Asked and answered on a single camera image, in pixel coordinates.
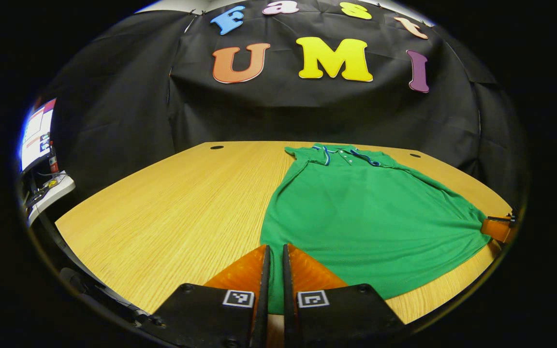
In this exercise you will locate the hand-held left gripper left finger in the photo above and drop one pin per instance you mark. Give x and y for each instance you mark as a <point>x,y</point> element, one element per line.
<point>265,290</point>

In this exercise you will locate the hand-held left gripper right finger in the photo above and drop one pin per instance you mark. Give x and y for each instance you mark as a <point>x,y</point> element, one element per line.
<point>288,299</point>

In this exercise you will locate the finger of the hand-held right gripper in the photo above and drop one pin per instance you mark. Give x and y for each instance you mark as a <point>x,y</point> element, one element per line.
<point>496,229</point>

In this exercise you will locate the green T-shirt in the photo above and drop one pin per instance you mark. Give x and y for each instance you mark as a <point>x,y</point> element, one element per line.
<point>365,217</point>

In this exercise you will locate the black backdrop cloth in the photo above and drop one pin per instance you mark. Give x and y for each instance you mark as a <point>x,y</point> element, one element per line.
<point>307,116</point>

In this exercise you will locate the white side table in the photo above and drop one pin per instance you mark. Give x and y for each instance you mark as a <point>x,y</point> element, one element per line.
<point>61,189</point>

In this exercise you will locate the red bottle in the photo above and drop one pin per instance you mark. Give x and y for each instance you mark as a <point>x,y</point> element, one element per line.
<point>54,162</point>

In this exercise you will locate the computer monitor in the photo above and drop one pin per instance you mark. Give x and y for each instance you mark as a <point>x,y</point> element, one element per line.
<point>36,135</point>

